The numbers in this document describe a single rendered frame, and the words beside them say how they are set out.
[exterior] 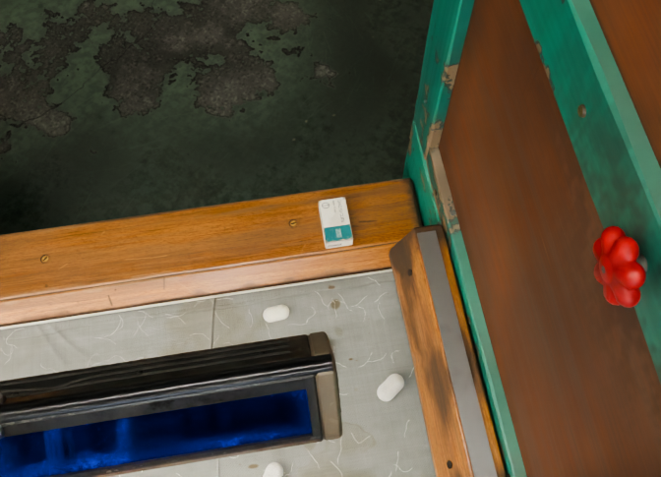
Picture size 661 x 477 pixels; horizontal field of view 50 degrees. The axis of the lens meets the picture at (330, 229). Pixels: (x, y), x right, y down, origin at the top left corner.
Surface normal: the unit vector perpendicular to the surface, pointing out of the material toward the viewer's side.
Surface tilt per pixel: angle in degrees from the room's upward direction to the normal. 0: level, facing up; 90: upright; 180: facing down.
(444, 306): 0
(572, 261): 90
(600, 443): 90
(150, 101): 0
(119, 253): 0
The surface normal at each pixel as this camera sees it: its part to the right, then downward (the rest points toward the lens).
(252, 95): 0.00, -0.44
